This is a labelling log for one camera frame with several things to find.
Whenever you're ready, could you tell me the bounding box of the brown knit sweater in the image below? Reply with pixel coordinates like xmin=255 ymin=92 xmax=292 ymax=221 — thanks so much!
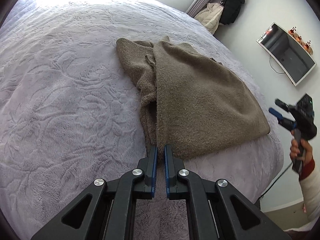
xmin=116 ymin=37 xmax=270 ymax=159

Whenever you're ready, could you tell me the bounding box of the right forearm white sleeve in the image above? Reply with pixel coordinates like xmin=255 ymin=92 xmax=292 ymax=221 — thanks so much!
xmin=299 ymin=159 xmax=319 ymax=221

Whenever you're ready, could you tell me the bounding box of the person right hand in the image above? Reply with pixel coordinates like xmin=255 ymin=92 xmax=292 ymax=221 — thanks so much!
xmin=289 ymin=129 xmax=314 ymax=167

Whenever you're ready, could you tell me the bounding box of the lavender embossed bed cover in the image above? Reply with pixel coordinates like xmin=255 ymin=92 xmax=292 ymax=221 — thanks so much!
xmin=1 ymin=0 xmax=267 ymax=239

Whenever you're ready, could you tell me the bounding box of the black hanging coat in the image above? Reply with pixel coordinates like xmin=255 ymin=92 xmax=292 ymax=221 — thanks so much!
xmin=219 ymin=0 xmax=245 ymax=25

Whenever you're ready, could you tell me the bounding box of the cream puffer jacket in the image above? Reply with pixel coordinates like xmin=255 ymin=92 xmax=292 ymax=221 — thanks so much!
xmin=194 ymin=3 xmax=223 ymax=35

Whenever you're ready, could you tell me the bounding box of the television cable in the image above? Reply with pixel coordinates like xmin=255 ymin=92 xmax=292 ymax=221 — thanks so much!
xmin=268 ymin=55 xmax=286 ymax=75

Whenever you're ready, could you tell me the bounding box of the wall mounted television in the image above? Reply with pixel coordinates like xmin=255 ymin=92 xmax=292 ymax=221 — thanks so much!
xmin=257 ymin=22 xmax=316 ymax=86

